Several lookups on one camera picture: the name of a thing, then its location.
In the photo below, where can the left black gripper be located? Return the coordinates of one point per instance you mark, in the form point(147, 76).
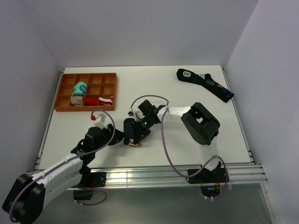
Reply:
point(117, 136)

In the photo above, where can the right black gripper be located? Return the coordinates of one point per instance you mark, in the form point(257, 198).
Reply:
point(139, 134)

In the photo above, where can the navy cartoon sock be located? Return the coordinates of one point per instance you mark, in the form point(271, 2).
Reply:
point(129, 133)

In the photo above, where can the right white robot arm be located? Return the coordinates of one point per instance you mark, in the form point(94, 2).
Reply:
point(199, 122)

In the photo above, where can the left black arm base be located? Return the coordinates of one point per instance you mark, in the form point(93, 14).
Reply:
point(90, 186)

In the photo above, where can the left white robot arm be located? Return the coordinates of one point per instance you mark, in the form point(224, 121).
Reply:
point(30, 194)

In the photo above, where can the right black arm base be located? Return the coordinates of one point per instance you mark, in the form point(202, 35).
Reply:
point(214, 179)

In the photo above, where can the red white striped sock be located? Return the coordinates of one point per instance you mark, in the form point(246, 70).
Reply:
point(89, 101)

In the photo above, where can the orange compartment tray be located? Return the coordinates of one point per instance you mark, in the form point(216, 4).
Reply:
point(98, 85)

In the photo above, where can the beige rolled sock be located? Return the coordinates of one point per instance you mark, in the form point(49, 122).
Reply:
point(77, 100)

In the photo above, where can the teal rolled sock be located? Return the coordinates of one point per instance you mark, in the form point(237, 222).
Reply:
point(79, 88)

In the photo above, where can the black blue sports sock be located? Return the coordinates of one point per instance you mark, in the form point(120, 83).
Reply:
point(206, 81)

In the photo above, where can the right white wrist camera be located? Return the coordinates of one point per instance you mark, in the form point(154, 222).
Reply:
point(137, 115)

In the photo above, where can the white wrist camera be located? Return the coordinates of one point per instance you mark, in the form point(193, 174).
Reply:
point(137, 115)
point(99, 120)

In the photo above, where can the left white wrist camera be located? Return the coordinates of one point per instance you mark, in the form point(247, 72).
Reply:
point(99, 120)

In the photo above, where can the aluminium front rail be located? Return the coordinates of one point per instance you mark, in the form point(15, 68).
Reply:
point(161, 177)

